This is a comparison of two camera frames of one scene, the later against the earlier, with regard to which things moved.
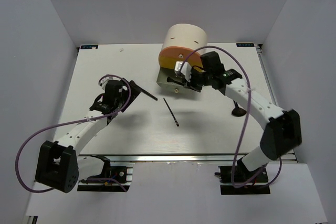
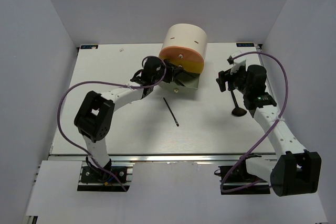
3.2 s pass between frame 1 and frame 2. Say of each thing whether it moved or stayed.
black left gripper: moved
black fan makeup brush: stayed
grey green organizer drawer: stayed
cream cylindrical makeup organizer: stayed
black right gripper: moved
